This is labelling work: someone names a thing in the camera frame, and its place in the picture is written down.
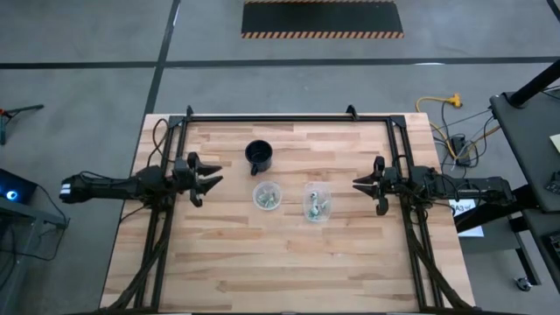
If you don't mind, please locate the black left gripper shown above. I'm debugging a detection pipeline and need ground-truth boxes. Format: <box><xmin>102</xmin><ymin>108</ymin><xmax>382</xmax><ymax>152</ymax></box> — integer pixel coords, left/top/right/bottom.
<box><xmin>172</xmin><ymin>151</ymin><xmax>225</xmax><ymax>209</ymax></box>

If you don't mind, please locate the black aluminium rig frame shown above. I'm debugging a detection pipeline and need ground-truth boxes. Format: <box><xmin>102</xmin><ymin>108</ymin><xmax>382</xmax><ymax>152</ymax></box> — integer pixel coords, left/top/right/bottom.
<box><xmin>102</xmin><ymin>104</ymin><xmax>476</xmax><ymax>315</ymax></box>

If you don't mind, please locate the black pole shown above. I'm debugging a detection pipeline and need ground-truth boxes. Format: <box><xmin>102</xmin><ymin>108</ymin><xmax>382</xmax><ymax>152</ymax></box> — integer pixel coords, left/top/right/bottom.
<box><xmin>507</xmin><ymin>59</ymin><xmax>560</xmax><ymax>109</ymax></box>

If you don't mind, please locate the black computer with blue light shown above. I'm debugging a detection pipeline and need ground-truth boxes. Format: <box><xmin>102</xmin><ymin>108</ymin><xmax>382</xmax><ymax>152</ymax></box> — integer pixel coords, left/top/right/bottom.
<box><xmin>0</xmin><ymin>168</ymin><xmax>39</xmax><ymax>215</ymax></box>

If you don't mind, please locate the black tripod leg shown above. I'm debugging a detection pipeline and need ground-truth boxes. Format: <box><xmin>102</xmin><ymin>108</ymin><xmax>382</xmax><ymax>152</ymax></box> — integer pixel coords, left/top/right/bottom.
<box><xmin>0</xmin><ymin>103</ymin><xmax>45</xmax><ymax>145</ymax></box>

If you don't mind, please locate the rectangular clear plastic bin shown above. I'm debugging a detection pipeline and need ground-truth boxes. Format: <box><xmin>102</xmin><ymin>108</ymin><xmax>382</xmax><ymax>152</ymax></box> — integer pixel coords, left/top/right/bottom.
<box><xmin>303</xmin><ymin>181</ymin><xmax>333</xmax><ymax>224</ymax></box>

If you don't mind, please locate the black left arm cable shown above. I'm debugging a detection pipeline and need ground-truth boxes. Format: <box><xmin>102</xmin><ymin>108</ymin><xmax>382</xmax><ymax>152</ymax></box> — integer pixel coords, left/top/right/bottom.
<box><xmin>147</xmin><ymin>117</ymin><xmax>172</xmax><ymax>170</ymax></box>

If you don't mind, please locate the black power strip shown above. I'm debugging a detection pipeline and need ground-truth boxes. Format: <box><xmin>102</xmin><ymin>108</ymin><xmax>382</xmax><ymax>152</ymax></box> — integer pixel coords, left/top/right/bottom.
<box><xmin>452</xmin><ymin>134</ymin><xmax>472</xmax><ymax>167</ymax></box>

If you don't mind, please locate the yellow extension cord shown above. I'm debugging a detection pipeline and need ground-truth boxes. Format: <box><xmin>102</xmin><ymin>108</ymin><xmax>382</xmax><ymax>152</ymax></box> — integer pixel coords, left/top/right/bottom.
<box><xmin>414</xmin><ymin>92</ymin><xmax>464</xmax><ymax>159</ymax></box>

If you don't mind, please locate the grey metal cart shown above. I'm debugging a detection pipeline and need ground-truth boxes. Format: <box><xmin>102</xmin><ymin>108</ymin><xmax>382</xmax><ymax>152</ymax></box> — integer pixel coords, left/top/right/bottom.
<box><xmin>0</xmin><ymin>205</ymin><xmax>70</xmax><ymax>315</ymax></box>

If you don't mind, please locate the black hazard-striped floor mat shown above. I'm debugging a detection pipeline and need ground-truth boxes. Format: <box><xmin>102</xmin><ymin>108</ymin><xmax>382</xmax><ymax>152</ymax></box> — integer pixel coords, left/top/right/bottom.
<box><xmin>241</xmin><ymin>0</ymin><xmax>405</xmax><ymax>39</ymax></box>

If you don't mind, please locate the white paper sheet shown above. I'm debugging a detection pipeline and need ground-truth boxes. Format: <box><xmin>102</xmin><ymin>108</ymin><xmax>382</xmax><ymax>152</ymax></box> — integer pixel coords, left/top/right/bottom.
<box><xmin>448</xmin><ymin>199</ymin><xmax>486</xmax><ymax>238</ymax></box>

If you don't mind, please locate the round clear plastic bin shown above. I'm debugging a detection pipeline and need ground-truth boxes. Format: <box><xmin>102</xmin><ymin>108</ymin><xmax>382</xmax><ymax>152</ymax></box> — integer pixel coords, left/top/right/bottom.
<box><xmin>252</xmin><ymin>180</ymin><xmax>284</xmax><ymax>212</ymax></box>

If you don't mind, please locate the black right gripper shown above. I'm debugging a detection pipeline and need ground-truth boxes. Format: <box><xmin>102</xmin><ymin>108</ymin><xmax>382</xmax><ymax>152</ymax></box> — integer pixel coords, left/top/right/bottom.
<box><xmin>352</xmin><ymin>156</ymin><xmax>415</xmax><ymax>217</ymax></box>

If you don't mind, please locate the dark grey side table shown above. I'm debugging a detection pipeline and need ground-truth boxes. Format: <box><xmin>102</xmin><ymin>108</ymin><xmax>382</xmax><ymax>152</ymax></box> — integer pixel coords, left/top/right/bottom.
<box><xmin>488</xmin><ymin>89</ymin><xmax>560</xmax><ymax>215</ymax></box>

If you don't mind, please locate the black mug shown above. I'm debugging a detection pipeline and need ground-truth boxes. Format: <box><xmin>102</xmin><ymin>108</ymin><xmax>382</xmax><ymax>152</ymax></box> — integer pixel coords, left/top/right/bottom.
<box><xmin>244</xmin><ymin>139</ymin><xmax>275</xmax><ymax>177</ymax></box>

